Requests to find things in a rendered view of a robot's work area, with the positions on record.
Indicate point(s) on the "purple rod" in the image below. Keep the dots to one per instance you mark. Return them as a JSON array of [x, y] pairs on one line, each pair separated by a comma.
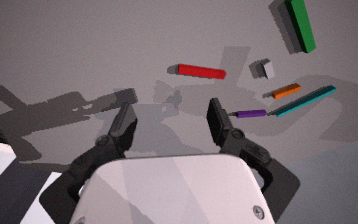
[[251, 113]]

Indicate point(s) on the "turquoise rod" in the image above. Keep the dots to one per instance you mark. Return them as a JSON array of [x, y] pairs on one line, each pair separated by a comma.
[[305, 101]]

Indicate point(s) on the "dark red rod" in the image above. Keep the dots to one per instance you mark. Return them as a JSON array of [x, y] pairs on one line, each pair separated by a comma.
[[201, 71]]

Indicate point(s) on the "orange rectangular bar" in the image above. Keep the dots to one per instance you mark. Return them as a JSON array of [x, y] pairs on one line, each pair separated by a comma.
[[286, 91]]

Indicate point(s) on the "green rod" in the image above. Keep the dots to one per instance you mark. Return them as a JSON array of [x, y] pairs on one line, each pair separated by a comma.
[[299, 17]]

